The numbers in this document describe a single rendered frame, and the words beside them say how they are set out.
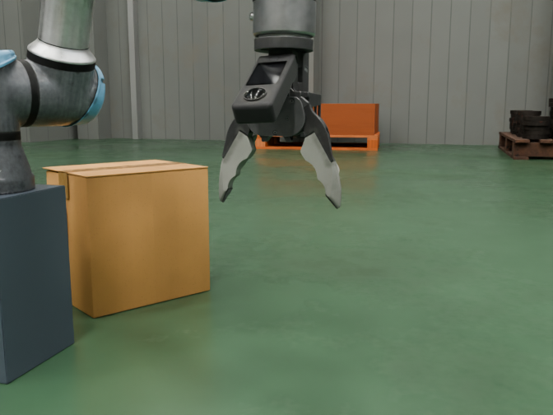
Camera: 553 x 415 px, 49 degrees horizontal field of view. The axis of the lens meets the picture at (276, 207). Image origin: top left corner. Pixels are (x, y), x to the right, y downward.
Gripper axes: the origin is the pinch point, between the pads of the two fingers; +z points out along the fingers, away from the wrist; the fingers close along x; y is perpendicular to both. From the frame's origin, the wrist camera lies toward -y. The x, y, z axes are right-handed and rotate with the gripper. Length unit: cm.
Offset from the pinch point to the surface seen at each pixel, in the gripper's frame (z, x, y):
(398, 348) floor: 31, -11, 39
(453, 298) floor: 30, -20, 73
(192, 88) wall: -45, 312, 617
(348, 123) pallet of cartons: -5, 95, 509
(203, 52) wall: -87, 296, 617
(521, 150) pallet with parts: 14, -58, 459
